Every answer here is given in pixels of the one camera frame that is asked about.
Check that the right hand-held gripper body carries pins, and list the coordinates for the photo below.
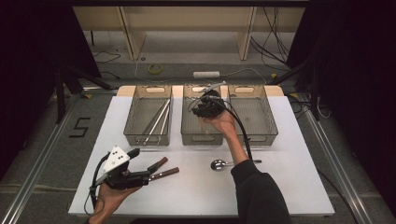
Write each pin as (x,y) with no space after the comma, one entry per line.
(208,105)

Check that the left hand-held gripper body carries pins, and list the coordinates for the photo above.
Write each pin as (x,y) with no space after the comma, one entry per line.
(115,160)

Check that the mesh bin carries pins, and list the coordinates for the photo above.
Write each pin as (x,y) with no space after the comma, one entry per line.
(193,133)
(261,124)
(137,115)

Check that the white chopstick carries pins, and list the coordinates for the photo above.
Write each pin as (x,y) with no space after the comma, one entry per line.
(158,120)
(164,124)

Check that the metal spoon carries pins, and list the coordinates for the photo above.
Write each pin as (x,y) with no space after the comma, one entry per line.
(218,164)

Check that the person's right hand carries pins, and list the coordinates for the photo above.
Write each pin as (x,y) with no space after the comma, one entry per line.
(222,124)

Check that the person's left hand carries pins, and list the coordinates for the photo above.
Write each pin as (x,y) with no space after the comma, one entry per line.
(109,199)

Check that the white power strip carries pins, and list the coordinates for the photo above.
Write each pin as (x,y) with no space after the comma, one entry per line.
(206,74)

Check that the yellow tape roll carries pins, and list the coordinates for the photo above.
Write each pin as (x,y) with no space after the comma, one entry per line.
(149,69)

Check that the black metal stand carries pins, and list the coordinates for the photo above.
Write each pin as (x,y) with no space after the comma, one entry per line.
(60,93)
(315,93)

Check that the white table cover sheet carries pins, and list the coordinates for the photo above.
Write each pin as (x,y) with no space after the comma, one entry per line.
(295,140)

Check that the beige wooden shelf unit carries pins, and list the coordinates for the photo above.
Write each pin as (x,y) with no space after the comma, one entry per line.
(132,37)

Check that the black curtain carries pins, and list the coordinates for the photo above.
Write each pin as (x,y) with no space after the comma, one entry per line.
(358,77)
(25,62)

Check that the aluminium floor rail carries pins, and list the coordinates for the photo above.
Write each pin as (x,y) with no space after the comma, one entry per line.
(34,169)
(339,171)

